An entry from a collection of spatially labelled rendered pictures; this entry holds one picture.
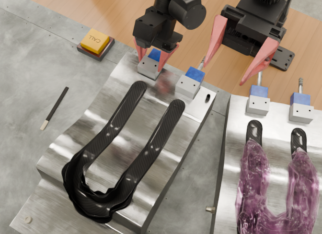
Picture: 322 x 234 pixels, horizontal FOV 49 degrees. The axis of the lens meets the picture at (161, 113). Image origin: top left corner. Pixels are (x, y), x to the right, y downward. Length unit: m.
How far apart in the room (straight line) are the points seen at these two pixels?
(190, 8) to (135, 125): 0.30
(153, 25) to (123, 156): 0.29
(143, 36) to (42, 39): 0.45
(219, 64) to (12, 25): 0.63
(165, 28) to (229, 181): 0.37
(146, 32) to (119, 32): 0.36
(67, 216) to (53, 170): 0.11
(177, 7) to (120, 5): 0.44
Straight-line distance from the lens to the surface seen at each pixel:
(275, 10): 0.61
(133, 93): 0.89
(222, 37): 0.61
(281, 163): 0.87
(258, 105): 0.91
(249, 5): 0.60
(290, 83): 1.07
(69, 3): 1.21
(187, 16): 0.75
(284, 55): 1.11
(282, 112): 0.95
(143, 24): 0.75
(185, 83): 0.87
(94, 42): 1.05
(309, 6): 2.44
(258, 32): 0.57
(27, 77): 1.07
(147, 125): 0.85
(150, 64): 0.89
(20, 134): 1.00
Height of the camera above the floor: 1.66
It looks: 64 degrees down
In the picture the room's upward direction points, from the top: 2 degrees clockwise
